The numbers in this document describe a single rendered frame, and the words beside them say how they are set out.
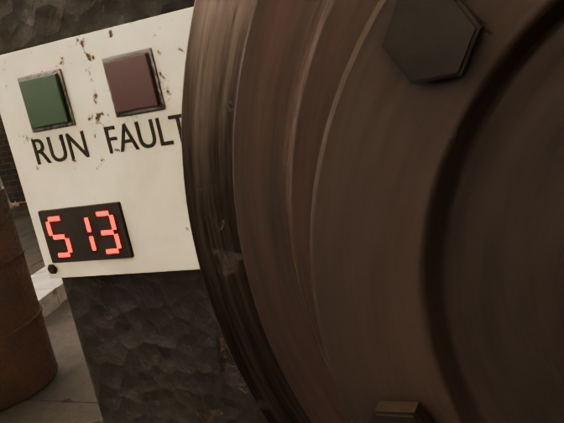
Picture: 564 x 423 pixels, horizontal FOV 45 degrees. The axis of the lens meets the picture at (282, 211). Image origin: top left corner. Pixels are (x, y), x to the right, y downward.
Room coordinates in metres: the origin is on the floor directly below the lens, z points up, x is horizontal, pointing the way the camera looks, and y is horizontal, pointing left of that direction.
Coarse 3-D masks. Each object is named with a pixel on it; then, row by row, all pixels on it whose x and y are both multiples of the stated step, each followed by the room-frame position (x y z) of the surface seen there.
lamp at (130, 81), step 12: (120, 60) 0.48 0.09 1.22; (132, 60) 0.48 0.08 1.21; (144, 60) 0.48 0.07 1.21; (108, 72) 0.49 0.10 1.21; (120, 72) 0.49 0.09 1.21; (132, 72) 0.48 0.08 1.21; (144, 72) 0.48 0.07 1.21; (120, 84) 0.49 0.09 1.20; (132, 84) 0.48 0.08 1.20; (144, 84) 0.48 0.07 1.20; (120, 96) 0.49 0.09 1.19; (132, 96) 0.48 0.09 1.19; (144, 96) 0.48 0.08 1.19; (156, 96) 0.48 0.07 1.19; (120, 108) 0.49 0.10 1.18; (132, 108) 0.48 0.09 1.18
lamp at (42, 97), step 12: (24, 84) 0.52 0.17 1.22; (36, 84) 0.52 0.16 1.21; (48, 84) 0.51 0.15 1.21; (24, 96) 0.52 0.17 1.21; (36, 96) 0.52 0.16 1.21; (48, 96) 0.51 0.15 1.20; (60, 96) 0.51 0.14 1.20; (36, 108) 0.52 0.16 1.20; (48, 108) 0.52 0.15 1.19; (60, 108) 0.51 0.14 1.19; (36, 120) 0.52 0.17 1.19; (48, 120) 0.52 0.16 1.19; (60, 120) 0.51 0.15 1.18
